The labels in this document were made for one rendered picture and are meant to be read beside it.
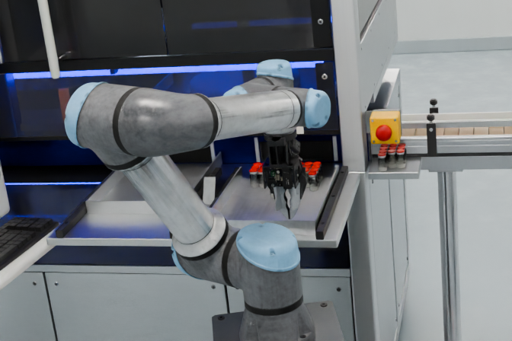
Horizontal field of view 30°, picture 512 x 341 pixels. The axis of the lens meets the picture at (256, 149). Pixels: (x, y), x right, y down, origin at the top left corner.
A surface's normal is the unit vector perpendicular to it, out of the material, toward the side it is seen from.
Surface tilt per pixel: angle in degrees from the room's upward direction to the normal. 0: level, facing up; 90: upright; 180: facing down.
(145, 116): 61
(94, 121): 77
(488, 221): 0
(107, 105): 48
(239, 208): 0
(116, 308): 90
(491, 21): 90
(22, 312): 90
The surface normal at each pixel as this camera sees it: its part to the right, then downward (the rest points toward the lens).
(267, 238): 0.00, -0.91
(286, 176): -0.22, 0.34
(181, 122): 0.43, 0.00
